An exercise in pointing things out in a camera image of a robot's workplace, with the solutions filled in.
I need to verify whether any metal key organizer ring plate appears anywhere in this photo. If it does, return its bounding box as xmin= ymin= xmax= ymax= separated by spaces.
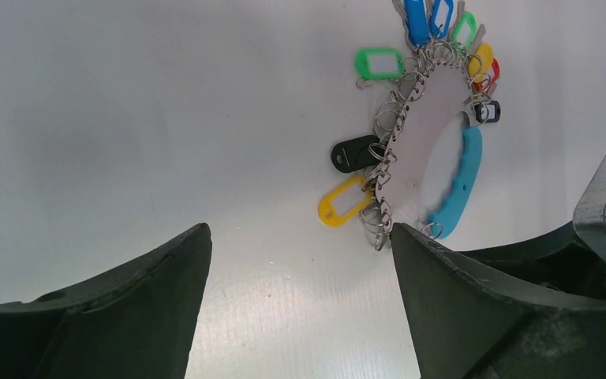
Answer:
xmin=360 ymin=39 xmax=492 ymax=251

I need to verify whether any red key tag on ring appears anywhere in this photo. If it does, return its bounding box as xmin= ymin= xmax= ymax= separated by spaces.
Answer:
xmin=473 ymin=58 xmax=500 ymax=92

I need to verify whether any blue key tag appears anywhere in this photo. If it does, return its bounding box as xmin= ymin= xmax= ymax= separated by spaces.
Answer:
xmin=403 ymin=0 xmax=430 ymax=47

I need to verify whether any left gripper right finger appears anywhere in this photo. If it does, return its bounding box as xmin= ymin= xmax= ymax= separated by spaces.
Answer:
xmin=391 ymin=223 xmax=606 ymax=378

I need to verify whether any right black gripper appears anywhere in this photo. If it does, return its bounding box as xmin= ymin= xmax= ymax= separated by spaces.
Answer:
xmin=464 ymin=155 xmax=606 ymax=298

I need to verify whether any small black frame key tag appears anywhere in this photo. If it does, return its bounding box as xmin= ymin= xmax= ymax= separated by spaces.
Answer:
xmin=473 ymin=100 xmax=502 ymax=125

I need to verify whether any solid yellow key tag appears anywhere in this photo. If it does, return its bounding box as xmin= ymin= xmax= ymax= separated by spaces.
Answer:
xmin=466 ymin=43 xmax=494 ymax=82

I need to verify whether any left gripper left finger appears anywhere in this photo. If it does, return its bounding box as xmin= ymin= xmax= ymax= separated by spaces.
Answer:
xmin=0 ymin=223 xmax=212 ymax=378

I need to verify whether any green key tag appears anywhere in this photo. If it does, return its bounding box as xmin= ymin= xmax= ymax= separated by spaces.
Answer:
xmin=354 ymin=47 xmax=405 ymax=81

